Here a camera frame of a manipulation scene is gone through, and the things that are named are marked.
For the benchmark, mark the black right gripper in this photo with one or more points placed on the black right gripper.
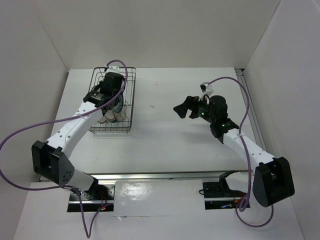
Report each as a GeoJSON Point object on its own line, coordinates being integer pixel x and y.
{"type": "Point", "coordinates": [182, 109]}

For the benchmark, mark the small blue patterned plate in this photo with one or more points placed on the small blue patterned plate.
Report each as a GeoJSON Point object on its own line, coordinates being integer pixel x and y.
{"type": "Point", "coordinates": [120, 104]}

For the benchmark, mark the white plate green red rings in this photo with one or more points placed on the white plate green red rings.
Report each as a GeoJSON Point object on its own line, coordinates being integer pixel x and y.
{"type": "Point", "coordinates": [111, 117]}

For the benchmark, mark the white plate orange sunburst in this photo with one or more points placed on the white plate orange sunburst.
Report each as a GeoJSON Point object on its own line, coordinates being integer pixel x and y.
{"type": "Point", "coordinates": [103, 120]}

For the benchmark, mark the clear round plate stand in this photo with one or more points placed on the clear round plate stand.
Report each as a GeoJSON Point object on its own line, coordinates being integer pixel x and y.
{"type": "Point", "coordinates": [120, 116]}

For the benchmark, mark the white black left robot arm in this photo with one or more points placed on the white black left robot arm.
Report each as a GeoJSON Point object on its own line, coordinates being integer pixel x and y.
{"type": "Point", "coordinates": [51, 158]}

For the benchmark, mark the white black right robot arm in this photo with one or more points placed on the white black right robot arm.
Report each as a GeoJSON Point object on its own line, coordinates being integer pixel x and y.
{"type": "Point", "coordinates": [272, 176]}

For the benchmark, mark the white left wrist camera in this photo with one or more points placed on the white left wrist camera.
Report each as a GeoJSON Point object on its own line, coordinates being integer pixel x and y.
{"type": "Point", "coordinates": [112, 69]}

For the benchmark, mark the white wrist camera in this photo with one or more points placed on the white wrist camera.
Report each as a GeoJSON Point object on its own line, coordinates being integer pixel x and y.
{"type": "Point", "coordinates": [112, 69]}
{"type": "Point", "coordinates": [206, 89]}

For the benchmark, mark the grey wire dish rack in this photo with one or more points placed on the grey wire dish rack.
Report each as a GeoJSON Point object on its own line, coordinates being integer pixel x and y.
{"type": "Point", "coordinates": [112, 126]}

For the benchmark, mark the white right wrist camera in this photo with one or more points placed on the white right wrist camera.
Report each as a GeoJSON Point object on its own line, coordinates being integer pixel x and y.
{"type": "Point", "coordinates": [206, 89]}

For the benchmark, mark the aluminium front rail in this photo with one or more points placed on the aluminium front rail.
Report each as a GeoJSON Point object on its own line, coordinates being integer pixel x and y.
{"type": "Point", "coordinates": [149, 176]}

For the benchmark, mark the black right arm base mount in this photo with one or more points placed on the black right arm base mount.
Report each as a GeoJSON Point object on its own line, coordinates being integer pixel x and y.
{"type": "Point", "coordinates": [218, 198]}

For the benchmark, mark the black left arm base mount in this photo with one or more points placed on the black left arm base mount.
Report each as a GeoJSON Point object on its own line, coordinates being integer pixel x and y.
{"type": "Point", "coordinates": [91, 204]}

